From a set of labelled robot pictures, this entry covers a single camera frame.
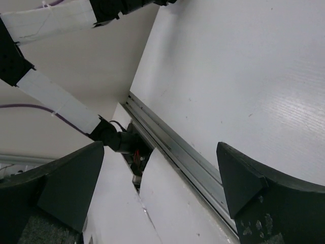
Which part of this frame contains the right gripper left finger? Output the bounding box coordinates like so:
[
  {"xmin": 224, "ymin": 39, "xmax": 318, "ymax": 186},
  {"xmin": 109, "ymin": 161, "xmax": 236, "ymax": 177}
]
[{"xmin": 1, "ymin": 141, "xmax": 104, "ymax": 243}]

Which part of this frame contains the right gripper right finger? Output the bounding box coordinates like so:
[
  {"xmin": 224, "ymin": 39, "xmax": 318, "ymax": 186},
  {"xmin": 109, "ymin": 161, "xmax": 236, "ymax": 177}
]
[{"xmin": 216, "ymin": 142, "xmax": 324, "ymax": 243}]

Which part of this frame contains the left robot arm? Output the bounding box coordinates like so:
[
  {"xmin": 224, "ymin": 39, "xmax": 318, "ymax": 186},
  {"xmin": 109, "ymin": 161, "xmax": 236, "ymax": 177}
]
[{"xmin": 1, "ymin": 1, "xmax": 149, "ymax": 155}]

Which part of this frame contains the aluminium front rail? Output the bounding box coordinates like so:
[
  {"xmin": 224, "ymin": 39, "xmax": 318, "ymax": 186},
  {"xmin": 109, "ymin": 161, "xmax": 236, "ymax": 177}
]
[{"xmin": 124, "ymin": 93, "xmax": 238, "ymax": 236}]

